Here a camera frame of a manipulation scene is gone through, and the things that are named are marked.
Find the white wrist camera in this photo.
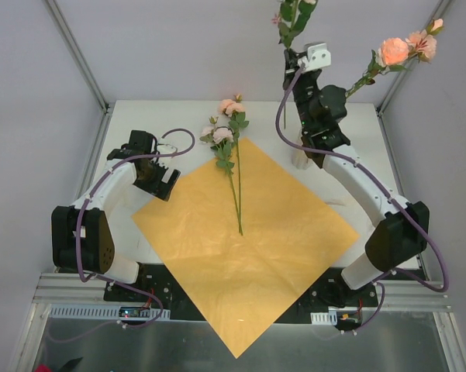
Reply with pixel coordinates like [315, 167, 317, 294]
[157, 143, 178, 157]
[297, 42, 332, 72]

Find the picked flower stem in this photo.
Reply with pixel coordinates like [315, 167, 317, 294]
[346, 19, 444, 98]
[271, 0, 319, 130]

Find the left aluminium frame post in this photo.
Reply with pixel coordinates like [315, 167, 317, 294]
[43, 0, 110, 114]

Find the aluminium frame post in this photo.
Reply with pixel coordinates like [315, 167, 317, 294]
[376, 0, 455, 118]
[43, 0, 110, 114]

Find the orange wrapping paper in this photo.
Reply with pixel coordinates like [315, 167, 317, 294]
[133, 139, 359, 357]

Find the white cable duct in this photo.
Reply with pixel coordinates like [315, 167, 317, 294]
[50, 304, 171, 322]
[310, 310, 338, 326]

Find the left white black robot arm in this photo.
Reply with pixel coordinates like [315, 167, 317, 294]
[51, 130, 181, 301]

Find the aluminium front rail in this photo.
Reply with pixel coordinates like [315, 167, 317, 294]
[33, 273, 453, 312]

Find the right white cable duct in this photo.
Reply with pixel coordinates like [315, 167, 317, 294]
[310, 310, 338, 326]

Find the left white cable duct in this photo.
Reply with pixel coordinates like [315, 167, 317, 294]
[50, 304, 171, 322]

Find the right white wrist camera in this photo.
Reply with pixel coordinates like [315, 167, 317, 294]
[297, 42, 332, 72]

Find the cream printed ribbon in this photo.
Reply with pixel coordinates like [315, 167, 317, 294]
[324, 196, 354, 207]

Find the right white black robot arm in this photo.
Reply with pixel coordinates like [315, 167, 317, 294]
[283, 43, 430, 306]

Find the beige ribbed vase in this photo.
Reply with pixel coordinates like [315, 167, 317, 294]
[292, 129, 312, 170]

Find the pink flower bouquet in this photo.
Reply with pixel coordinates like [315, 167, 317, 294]
[199, 94, 250, 236]

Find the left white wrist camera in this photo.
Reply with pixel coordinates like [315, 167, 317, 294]
[157, 143, 178, 157]

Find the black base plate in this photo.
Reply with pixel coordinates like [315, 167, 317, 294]
[57, 260, 429, 324]

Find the right aluminium frame post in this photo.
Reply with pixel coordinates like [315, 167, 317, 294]
[376, 0, 455, 118]

